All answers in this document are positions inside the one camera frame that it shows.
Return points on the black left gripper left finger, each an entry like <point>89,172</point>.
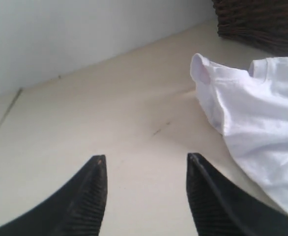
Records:
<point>76,209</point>

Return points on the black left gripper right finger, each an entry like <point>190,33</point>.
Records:
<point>220,208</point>

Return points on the white t-shirt red lettering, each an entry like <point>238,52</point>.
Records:
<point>249,108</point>

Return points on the dark brown wicker basket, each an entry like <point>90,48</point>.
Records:
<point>259,23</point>

